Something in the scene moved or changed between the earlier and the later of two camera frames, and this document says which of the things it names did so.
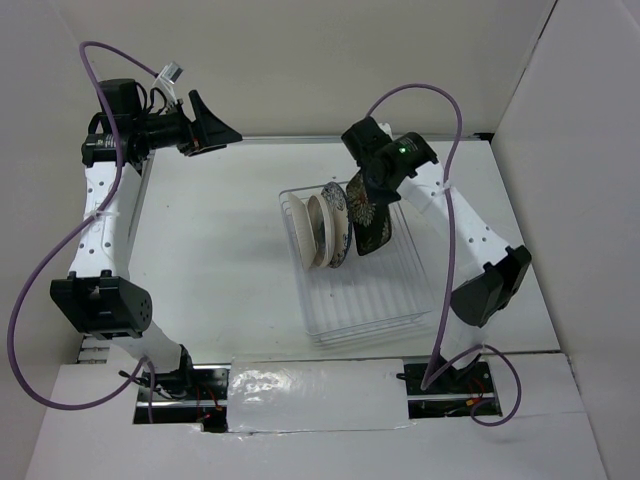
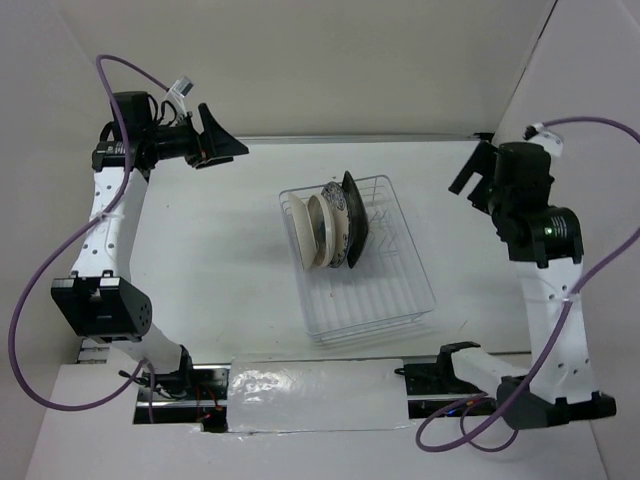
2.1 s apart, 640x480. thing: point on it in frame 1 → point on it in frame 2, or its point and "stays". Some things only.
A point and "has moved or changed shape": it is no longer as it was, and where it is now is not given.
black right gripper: x=385 y=196 → x=480 y=161
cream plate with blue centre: x=322 y=222 stays
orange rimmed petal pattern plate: x=303 y=230 stays
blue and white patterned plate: x=343 y=226 stays
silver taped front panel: x=275 y=395 stays
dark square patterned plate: x=370 y=217 has moved or changed shape
